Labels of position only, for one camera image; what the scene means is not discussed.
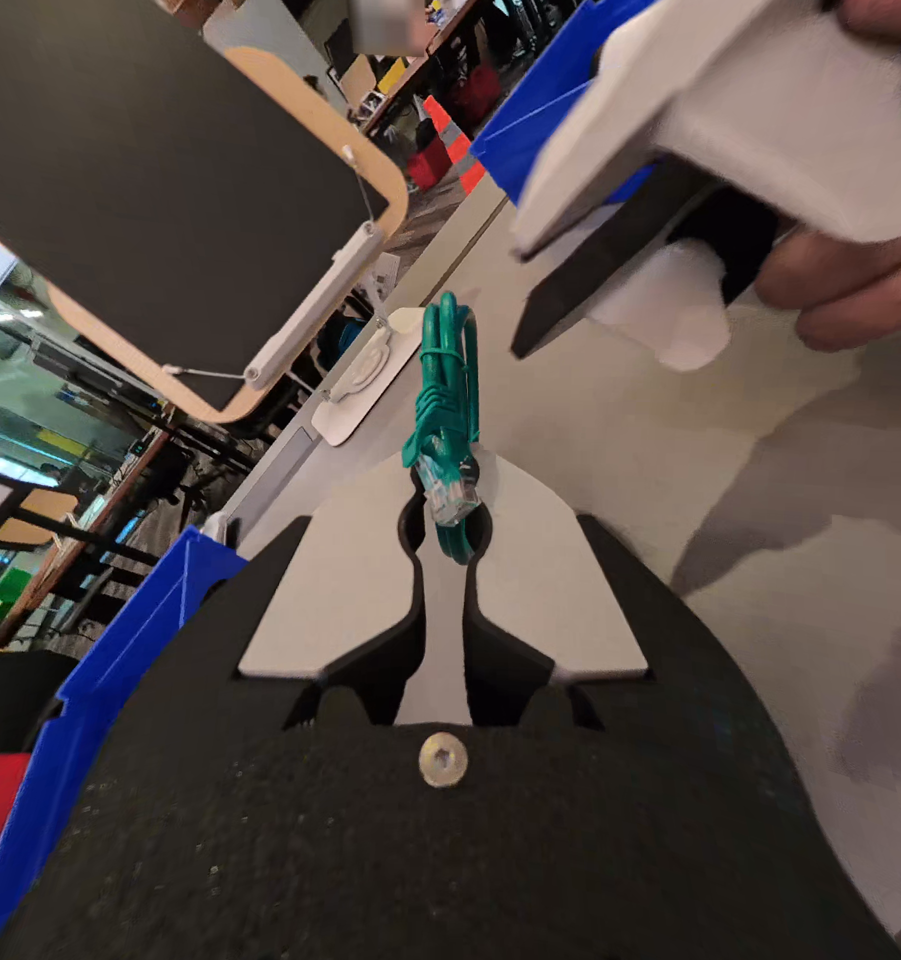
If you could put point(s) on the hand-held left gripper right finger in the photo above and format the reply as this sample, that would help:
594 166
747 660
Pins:
555 592

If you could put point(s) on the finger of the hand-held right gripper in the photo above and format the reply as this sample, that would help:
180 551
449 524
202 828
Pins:
593 135
608 255

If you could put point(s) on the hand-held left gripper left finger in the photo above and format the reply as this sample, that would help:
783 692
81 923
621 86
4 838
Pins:
330 592

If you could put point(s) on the blue plastic bin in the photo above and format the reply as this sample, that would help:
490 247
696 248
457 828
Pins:
120 660
525 127

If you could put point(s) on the person's right hand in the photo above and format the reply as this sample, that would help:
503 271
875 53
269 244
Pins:
855 292

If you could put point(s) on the orange traffic cone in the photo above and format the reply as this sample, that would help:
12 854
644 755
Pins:
458 150

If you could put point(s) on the red storage crate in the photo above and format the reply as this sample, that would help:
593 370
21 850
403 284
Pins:
428 169

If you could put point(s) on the green crate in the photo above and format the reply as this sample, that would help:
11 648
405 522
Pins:
0 600

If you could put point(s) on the black monitor with pale frame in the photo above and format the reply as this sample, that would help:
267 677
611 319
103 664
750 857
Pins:
158 187

